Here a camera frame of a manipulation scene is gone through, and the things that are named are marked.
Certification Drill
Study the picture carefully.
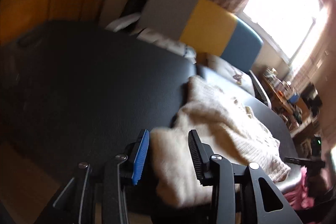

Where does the black leather folding table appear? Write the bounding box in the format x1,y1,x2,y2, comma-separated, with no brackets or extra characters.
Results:
1,21,297,182

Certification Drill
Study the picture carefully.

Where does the pink cloth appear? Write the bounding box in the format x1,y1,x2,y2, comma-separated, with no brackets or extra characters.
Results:
284,166,329,210

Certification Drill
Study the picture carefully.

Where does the grey yellow blue sofa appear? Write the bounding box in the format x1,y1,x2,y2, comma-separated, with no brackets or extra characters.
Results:
105,0,271,106

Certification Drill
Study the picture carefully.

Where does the cream knitted sweater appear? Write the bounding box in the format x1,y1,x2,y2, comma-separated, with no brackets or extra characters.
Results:
150,76,290,208

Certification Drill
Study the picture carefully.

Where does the cluttered wooden shelf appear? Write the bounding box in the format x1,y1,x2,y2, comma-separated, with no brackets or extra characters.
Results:
260,68,322,138

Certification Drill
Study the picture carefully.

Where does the cat print cushion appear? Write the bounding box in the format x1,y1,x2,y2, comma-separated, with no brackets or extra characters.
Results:
131,28,197,64

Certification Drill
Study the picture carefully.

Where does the deer print cushion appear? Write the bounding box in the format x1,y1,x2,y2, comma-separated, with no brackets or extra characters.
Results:
206,53,255,97

